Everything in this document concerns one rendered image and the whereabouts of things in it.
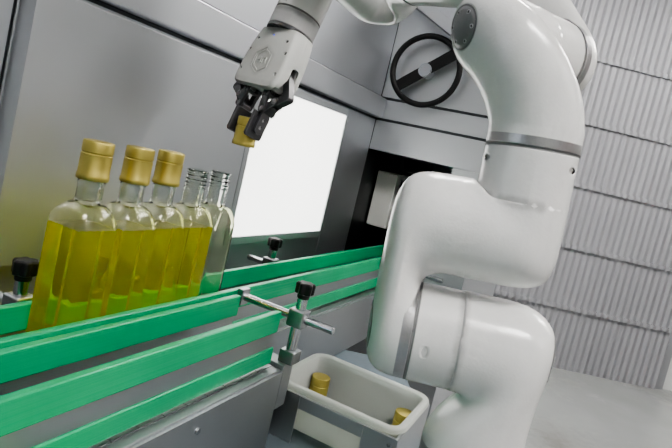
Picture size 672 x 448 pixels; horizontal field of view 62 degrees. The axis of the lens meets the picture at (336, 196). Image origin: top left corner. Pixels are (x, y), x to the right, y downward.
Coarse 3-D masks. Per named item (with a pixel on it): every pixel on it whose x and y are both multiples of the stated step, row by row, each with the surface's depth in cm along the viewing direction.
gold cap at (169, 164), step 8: (160, 152) 72; (168, 152) 71; (176, 152) 73; (160, 160) 72; (168, 160) 71; (176, 160) 72; (160, 168) 72; (168, 168) 72; (176, 168) 72; (160, 176) 72; (168, 176) 72; (176, 176) 72; (160, 184) 72; (168, 184) 72; (176, 184) 73
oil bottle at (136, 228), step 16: (112, 208) 66; (128, 208) 66; (144, 208) 68; (128, 224) 65; (144, 224) 68; (128, 240) 66; (144, 240) 68; (112, 256) 65; (128, 256) 66; (144, 256) 69; (112, 272) 65; (128, 272) 67; (144, 272) 69; (112, 288) 66; (128, 288) 68; (112, 304) 66; (128, 304) 68
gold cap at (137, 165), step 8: (128, 152) 66; (136, 152) 66; (144, 152) 66; (152, 152) 67; (128, 160) 66; (136, 160) 66; (144, 160) 67; (152, 160) 68; (128, 168) 66; (136, 168) 66; (144, 168) 67; (120, 176) 67; (128, 176) 66; (136, 176) 66; (144, 176) 67; (136, 184) 66; (144, 184) 67
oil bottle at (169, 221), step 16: (160, 208) 71; (176, 208) 74; (160, 224) 71; (176, 224) 73; (160, 240) 71; (176, 240) 74; (160, 256) 72; (176, 256) 75; (160, 272) 72; (144, 288) 71; (160, 288) 73; (144, 304) 71
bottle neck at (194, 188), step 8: (192, 168) 79; (192, 176) 77; (200, 176) 77; (192, 184) 77; (200, 184) 77; (184, 192) 78; (192, 192) 77; (200, 192) 78; (184, 200) 77; (192, 200) 77; (200, 200) 78
